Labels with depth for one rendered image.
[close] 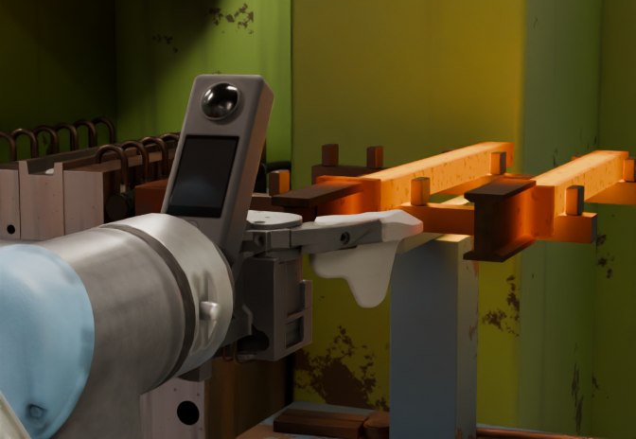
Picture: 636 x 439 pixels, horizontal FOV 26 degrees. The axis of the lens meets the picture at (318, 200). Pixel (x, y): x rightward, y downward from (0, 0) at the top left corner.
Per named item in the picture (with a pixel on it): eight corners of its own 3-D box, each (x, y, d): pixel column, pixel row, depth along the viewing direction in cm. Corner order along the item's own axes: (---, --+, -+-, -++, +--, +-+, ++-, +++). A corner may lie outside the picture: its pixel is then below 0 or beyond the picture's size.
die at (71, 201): (104, 245, 144) (102, 165, 143) (-55, 234, 151) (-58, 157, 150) (266, 194, 183) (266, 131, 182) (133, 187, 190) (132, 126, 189)
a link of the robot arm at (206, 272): (48, 218, 74) (205, 230, 70) (99, 206, 78) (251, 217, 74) (52, 380, 75) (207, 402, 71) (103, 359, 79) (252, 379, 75)
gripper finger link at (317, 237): (355, 238, 89) (234, 250, 85) (355, 212, 89) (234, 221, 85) (394, 250, 85) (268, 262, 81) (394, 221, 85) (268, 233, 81)
